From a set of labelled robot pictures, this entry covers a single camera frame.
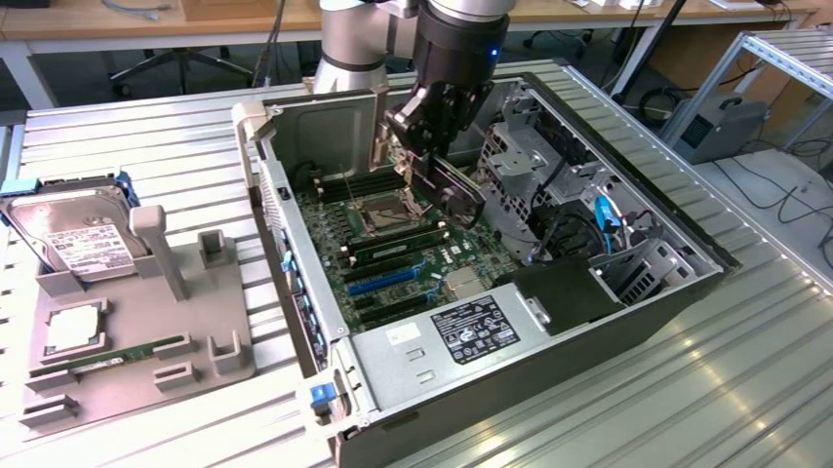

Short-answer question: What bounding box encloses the silver disk bay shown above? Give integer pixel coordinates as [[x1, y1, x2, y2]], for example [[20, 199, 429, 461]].
[[589, 237, 699, 307]]

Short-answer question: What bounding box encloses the aluminium slat table frame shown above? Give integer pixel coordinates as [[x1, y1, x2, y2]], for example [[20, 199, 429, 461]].
[[676, 26, 833, 152]]

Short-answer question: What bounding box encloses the blue case latch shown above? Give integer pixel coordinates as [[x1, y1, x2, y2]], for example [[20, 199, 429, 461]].
[[305, 382, 340, 410]]

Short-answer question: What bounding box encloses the black office chair base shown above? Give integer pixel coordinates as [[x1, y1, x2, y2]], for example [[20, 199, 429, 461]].
[[107, 46, 259, 98], [504, 27, 596, 60]]

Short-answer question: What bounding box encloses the silver CPU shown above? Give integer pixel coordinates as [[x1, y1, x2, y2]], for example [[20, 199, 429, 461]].
[[42, 305, 111, 356]]

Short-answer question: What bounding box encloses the green RAM stick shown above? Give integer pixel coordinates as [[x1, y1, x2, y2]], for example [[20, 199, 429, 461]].
[[28, 334, 187, 377], [350, 232, 452, 267]]

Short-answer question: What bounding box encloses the CPU socket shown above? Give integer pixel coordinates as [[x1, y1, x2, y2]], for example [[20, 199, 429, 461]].
[[350, 192, 425, 240]]

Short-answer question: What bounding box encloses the silver socket cover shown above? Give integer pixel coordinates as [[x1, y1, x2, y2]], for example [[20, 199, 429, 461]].
[[400, 183, 436, 216]]

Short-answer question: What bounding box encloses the blue expansion slot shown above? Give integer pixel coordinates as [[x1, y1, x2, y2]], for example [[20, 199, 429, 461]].
[[346, 271, 429, 298]]

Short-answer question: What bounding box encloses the silver perforated drive cage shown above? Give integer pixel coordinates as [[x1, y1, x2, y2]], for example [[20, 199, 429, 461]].
[[474, 80, 631, 235]]

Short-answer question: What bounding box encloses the blue flat wire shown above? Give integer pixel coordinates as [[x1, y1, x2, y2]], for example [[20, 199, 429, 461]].
[[593, 194, 620, 255]]

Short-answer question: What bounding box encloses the green motherboard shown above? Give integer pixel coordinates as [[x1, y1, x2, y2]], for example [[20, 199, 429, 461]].
[[291, 163, 526, 335]]

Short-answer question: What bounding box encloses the black plastic shroud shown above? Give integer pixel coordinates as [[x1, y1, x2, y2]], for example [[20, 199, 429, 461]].
[[494, 260, 631, 337]]

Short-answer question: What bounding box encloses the black slanted pole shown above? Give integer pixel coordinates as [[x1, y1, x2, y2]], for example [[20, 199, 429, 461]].
[[611, 0, 691, 103]]

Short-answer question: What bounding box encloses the green graphics card black shroud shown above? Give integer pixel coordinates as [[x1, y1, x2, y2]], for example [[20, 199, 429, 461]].
[[368, 83, 489, 233]]

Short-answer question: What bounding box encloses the hard disk in blue carrier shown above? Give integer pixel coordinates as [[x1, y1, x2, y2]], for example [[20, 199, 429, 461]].
[[0, 165, 145, 284]]

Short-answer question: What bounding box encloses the thin metal locking lever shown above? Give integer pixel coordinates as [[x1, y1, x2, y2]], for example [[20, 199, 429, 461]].
[[338, 163, 360, 209]]

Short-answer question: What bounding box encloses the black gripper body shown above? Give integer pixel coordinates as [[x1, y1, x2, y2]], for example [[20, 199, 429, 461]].
[[413, 7, 509, 89]]

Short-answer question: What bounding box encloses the open black PC case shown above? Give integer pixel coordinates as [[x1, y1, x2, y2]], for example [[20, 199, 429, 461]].
[[231, 70, 744, 468]]

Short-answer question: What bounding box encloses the silver chipset heatsink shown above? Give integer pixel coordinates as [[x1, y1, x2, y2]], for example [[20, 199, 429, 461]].
[[444, 269, 496, 299]]

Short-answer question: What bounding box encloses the black wire bundle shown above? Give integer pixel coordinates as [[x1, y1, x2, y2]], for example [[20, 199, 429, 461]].
[[525, 192, 600, 262]]

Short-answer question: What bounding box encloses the silver power supply unit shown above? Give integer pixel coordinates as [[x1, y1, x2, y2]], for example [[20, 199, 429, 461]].
[[344, 285, 554, 413]]

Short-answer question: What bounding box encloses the grey controller box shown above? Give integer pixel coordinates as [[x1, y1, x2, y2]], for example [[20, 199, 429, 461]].
[[664, 91, 775, 166]]

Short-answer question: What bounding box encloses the grey parts rack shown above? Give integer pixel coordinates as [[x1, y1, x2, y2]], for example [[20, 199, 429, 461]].
[[16, 204, 259, 430]]

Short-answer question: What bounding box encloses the blue network cable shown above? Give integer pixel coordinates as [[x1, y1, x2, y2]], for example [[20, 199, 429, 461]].
[[102, 0, 177, 21]]

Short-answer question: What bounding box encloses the black long expansion slot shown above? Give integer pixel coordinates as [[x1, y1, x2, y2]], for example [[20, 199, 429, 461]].
[[341, 256, 422, 285], [357, 295, 437, 324]]

